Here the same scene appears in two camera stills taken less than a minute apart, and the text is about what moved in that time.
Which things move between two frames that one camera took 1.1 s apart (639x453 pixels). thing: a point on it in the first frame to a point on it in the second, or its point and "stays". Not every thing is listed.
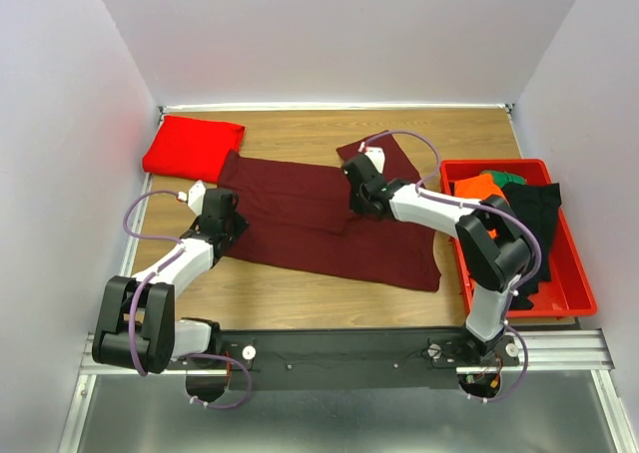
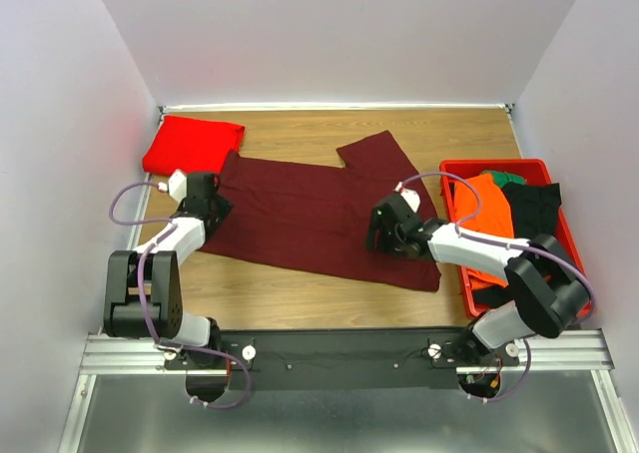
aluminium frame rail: x=557 y=350 stays
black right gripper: x=360 y=206 to x=377 y=226
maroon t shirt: x=299 y=217 stays
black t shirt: x=539 y=205 stays
